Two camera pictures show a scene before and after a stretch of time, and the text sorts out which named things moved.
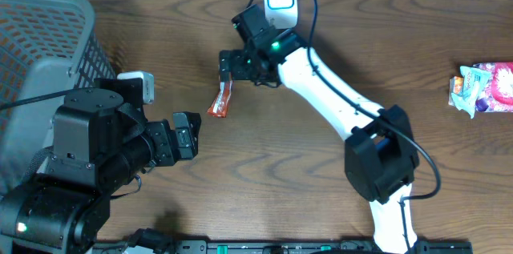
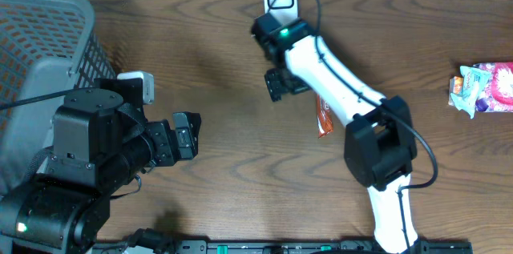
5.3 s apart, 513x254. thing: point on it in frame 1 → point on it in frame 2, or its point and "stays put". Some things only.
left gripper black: (163, 142) stays put
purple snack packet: (496, 94) stays put
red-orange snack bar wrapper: (220, 105) → (325, 121)
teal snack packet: (474, 81) stays put
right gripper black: (238, 68) → (274, 85)
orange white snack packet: (456, 85) stays put
